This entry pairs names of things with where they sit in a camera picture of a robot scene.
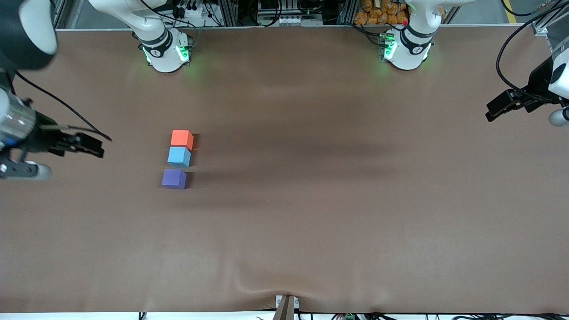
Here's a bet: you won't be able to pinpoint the aluminium frame post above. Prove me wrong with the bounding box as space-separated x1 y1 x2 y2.
338 0 360 25
217 0 238 27

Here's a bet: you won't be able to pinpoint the orange foam block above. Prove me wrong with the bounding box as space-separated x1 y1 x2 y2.
171 130 195 151

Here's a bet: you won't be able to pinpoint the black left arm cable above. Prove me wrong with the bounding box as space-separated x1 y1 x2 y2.
496 0 569 104

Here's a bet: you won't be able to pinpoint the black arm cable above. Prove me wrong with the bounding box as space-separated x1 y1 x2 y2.
13 71 112 142
496 0 569 104

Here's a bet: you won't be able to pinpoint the light blue foam block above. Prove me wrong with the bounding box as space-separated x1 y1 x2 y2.
167 147 192 168

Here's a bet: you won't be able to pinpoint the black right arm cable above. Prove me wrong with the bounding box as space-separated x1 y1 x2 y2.
13 71 112 142

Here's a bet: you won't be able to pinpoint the brown table cover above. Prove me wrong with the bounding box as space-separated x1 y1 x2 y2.
0 24 569 314

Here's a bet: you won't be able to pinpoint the white power strip black plugs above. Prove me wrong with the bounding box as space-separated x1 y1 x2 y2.
171 0 214 18

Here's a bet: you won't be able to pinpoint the aluminium frame corner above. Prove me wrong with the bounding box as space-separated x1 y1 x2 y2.
531 0 569 36

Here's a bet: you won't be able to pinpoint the orange snack bags pile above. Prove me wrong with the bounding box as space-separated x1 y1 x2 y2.
354 0 409 25

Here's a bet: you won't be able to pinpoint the purple foam block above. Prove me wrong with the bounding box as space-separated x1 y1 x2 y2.
162 169 188 190

